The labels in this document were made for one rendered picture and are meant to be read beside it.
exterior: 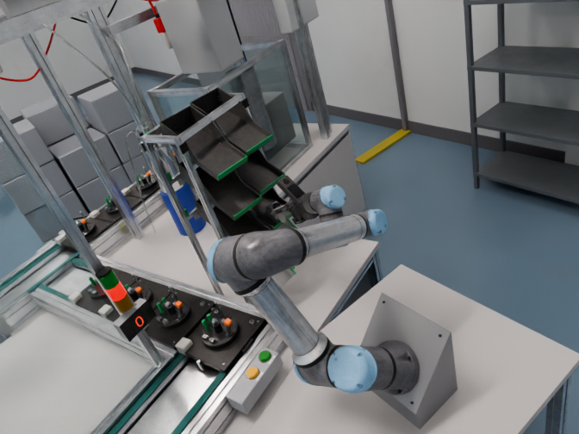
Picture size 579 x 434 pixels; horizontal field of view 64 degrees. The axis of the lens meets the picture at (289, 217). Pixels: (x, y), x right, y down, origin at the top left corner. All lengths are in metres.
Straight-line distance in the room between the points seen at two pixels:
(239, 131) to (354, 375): 0.92
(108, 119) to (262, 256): 3.24
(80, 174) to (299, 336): 3.19
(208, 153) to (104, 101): 2.64
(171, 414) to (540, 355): 1.18
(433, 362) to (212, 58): 1.80
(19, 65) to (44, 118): 6.82
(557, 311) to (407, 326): 1.64
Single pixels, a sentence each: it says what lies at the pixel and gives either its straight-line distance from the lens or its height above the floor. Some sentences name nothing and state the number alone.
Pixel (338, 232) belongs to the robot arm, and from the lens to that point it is 1.22.
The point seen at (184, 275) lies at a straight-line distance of 2.30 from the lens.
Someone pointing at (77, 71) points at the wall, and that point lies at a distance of 11.51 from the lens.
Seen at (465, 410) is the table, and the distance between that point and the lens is 1.52.
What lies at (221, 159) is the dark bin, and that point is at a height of 1.54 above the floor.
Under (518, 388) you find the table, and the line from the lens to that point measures 1.57.
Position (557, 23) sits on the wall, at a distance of 3.77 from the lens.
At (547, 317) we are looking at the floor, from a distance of 2.92.
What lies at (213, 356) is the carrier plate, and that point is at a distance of 1.69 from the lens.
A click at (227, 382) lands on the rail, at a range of 1.61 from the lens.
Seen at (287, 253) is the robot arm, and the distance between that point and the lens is 1.07.
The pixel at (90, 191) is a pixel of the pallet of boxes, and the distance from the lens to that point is 4.26.
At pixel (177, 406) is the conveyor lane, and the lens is 1.70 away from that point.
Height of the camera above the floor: 2.15
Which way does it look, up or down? 33 degrees down
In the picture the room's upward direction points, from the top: 18 degrees counter-clockwise
